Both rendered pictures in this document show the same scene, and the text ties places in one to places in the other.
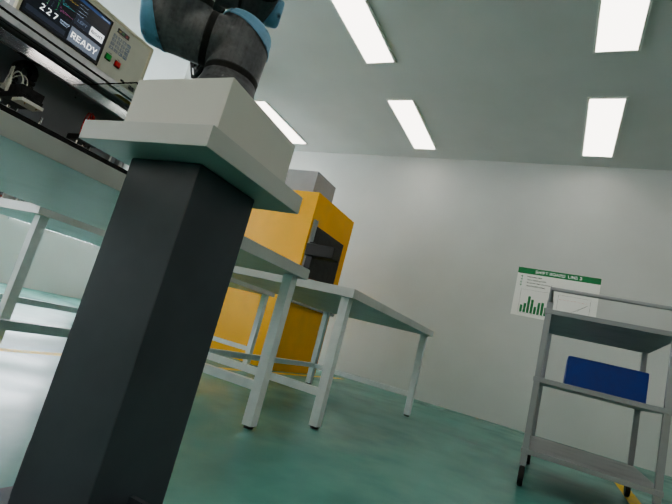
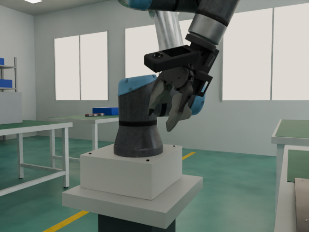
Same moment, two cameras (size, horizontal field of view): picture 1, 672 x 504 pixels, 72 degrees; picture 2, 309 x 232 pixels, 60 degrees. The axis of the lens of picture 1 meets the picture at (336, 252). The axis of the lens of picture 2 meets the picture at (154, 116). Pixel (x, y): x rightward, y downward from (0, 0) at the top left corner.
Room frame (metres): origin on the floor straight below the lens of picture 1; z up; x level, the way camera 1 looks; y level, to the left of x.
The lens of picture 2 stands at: (1.73, 0.35, 1.01)
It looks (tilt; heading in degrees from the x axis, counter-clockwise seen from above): 4 degrees down; 179
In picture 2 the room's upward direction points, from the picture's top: straight up
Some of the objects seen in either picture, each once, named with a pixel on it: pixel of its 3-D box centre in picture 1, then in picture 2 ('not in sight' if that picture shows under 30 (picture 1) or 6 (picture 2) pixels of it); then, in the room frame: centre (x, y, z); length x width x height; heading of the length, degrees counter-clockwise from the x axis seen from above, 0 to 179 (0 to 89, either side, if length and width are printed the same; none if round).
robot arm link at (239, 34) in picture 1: (237, 49); (140, 96); (0.92, 0.32, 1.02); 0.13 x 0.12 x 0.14; 104
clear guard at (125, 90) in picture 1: (140, 111); not in sight; (1.48, 0.76, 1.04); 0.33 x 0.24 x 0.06; 62
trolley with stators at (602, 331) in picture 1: (591, 399); not in sight; (2.65, -1.62, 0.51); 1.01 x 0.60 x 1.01; 152
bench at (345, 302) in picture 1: (323, 349); not in sight; (3.51, -0.09, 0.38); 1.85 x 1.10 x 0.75; 152
